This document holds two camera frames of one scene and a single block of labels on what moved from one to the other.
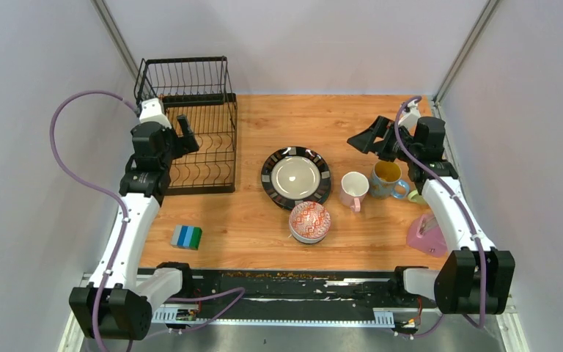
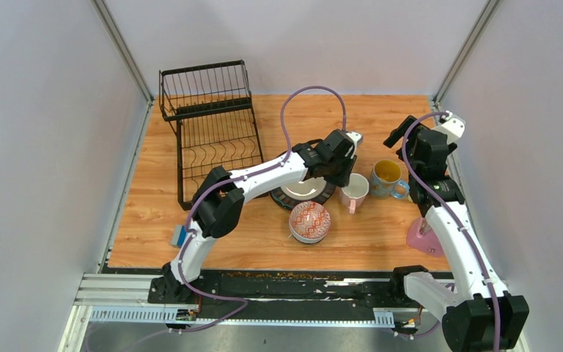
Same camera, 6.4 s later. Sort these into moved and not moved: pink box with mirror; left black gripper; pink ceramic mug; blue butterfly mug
Moved: left black gripper
Not moved: blue butterfly mug; pink ceramic mug; pink box with mirror
